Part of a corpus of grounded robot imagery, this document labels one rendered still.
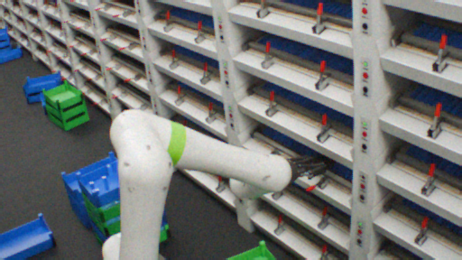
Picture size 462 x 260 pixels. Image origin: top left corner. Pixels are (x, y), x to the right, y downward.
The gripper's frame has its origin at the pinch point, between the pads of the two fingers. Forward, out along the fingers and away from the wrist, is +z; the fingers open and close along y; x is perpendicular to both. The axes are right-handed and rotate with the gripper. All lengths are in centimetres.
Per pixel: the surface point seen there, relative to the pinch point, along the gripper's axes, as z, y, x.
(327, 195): -4.1, -7.1, 9.2
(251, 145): -2.0, 37.5, 7.6
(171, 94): 1, 105, 6
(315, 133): -5.4, 1.4, -10.9
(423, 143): -12, -44, -25
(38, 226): -71, 117, 70
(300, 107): -2.1, 13.2, -15.8
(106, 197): -53, 65, 31
